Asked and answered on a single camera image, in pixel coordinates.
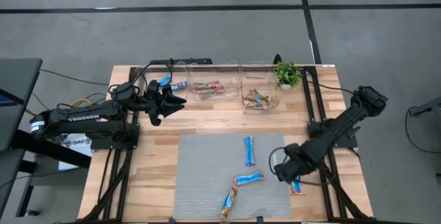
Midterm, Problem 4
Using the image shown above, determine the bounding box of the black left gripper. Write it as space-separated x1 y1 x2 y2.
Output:
137 80 187 127

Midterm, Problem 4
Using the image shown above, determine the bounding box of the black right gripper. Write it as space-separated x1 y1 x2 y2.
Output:
274 143 313 185

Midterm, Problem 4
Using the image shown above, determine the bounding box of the green blue orange granola bar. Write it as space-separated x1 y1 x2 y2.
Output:
194 81 225 91

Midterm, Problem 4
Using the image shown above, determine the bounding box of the orange blue chewy granola bar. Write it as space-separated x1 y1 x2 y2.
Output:
243 99 269 110

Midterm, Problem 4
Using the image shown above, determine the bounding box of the clear plastic container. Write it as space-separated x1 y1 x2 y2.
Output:
239 61 280 114
134 63 190 103
187 61 242 101

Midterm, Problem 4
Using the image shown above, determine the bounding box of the black power strip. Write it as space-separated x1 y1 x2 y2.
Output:
150 57 214 65

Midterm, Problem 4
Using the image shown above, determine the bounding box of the grey woven mat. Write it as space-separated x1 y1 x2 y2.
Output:
173 133 293 221

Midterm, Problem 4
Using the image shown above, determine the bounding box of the green plant in white pot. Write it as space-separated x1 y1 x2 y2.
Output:
274 60 303 91

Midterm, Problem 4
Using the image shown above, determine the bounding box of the white printed box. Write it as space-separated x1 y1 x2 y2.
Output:
58 133 93 172

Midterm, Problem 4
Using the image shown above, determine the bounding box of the grey stand base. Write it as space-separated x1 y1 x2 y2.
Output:
408 96 441 118

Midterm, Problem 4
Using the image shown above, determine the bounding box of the black desk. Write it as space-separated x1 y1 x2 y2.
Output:
0 57 92 218

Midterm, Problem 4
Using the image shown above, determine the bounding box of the black cable to right arm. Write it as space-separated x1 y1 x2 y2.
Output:
302 77 361 96

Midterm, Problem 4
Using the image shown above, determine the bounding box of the yellow cable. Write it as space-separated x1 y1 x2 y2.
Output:
70 98 94 108

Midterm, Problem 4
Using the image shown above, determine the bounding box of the black aluminium table frame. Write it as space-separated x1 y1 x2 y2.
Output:
81 64 373 223

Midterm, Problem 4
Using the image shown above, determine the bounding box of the black floor cable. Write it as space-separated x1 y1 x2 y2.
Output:
39 68 110 87

